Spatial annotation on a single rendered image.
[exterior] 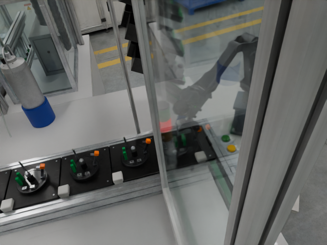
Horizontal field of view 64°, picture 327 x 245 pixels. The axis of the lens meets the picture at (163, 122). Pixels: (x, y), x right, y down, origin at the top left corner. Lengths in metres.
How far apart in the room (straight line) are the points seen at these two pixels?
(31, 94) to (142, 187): 0.89
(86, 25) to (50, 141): 3.57
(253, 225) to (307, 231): 2.11
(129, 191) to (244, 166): 1.07
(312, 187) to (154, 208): 1.59
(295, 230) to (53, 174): 1.72
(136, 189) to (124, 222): 0.15
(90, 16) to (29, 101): 3.45
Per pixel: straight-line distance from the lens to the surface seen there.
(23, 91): 1.70
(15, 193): 1.41
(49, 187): 1.34
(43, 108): 1.77
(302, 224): 2.32
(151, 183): 1.21
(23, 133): 1.88
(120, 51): 1.17
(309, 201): 2.44
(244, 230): 0.22
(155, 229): 1.21
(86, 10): 4.99
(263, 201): 0.17
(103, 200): 1.25
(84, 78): 2.18
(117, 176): 1.23
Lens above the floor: 1.96
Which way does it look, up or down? 43 degrees down
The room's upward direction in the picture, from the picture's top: 7 degrees counter-clockwise
